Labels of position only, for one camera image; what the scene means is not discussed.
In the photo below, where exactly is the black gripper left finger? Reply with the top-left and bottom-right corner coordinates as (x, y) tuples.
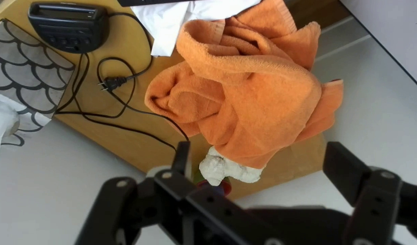
(75, 141), (264, 245)

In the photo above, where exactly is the white crumpled cloth lump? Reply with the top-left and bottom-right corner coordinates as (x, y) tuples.
(198, 148), (265, 188)

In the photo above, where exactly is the white leaning panel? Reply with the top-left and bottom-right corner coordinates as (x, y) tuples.
(340, 0), (417, 95)

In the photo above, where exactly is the scale pattern tissue box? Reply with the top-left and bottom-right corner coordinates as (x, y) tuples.
(0, 18), (77, 148)

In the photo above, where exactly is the thin black power cable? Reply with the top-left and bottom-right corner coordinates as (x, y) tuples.
(53, 12), (192, 154)

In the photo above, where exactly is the white paper sheet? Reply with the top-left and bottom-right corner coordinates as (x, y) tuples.
(130, 0), (264, 59)

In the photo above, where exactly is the orange towel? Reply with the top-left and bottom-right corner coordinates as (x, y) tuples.
(144, 0), (345, 171)

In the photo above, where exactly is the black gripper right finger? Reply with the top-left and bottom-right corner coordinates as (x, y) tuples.
(323, 141), (417, 245)

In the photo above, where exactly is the light wooden dresser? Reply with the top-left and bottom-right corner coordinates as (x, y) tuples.
(0, 0), (329, 202)

